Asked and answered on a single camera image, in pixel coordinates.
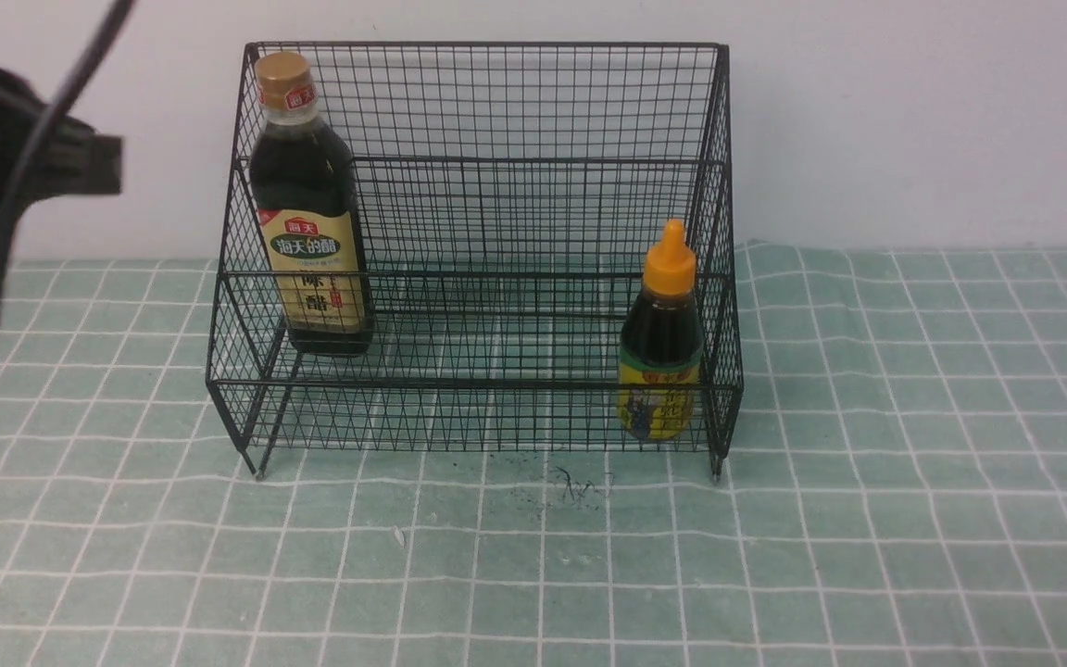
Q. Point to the black wire mesh shelf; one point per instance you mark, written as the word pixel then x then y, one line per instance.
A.
pixel 508 193

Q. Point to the dark vinegar bottle yellow label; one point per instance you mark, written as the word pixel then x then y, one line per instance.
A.
pixel 302 180

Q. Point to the orange cap seasoning bottle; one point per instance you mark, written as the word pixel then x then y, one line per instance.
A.
pixel 661 343

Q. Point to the green checkered tablecloth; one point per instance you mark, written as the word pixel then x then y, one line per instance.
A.
pixel 896 496

